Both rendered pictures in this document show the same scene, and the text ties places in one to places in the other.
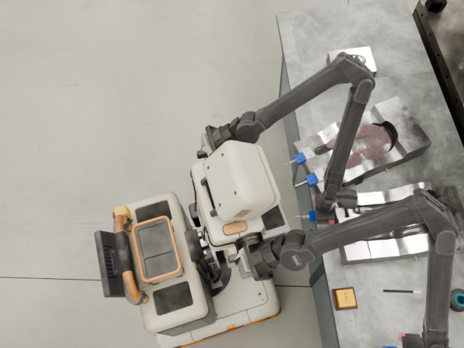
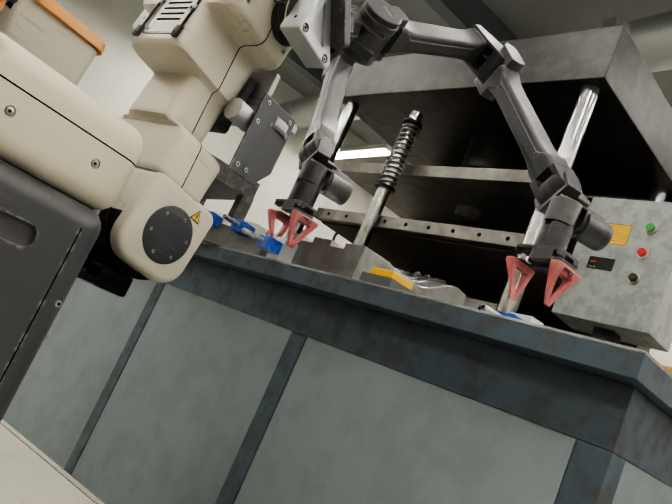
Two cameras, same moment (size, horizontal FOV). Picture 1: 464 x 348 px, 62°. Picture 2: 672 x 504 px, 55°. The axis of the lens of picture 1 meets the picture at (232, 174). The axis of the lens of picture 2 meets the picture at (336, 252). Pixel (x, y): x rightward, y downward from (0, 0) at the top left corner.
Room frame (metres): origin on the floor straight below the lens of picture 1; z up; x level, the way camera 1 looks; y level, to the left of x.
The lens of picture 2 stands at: (-0.66, 0.52, 0.61)
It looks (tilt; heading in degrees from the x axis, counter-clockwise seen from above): 11 degrees up; 318
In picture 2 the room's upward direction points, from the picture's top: 24 degrees clockwise
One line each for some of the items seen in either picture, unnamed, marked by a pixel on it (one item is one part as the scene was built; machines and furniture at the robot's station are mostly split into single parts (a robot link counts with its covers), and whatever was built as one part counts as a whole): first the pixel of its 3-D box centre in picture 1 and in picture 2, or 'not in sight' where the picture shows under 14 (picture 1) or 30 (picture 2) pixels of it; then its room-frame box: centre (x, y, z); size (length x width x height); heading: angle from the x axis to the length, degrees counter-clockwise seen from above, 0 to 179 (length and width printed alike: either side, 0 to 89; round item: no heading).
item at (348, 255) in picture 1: (402, 221); (388, 290); (0.39, -0.64, 0.87); 0.50 x 0.26 x 0.14; 88
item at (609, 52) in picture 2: not in sight; (491, 157); (0.96, -1.53, 1.75); 1.30 x 0.84 x 0.61; 178
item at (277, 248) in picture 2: (311, 216); (265, 242); (0.47, -0.30, 0.83); 0.13 x 0.05 x 0.05; 84
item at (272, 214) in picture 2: not in sight; (282, 225); (0.50, -0.34, 0.88); 0.07 x 0.07 x 0.09; 84
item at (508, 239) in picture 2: not in sight; (456, 263); (0.96, -1.58, 1.26); 1.10 x 0.74 x 0.05; 178
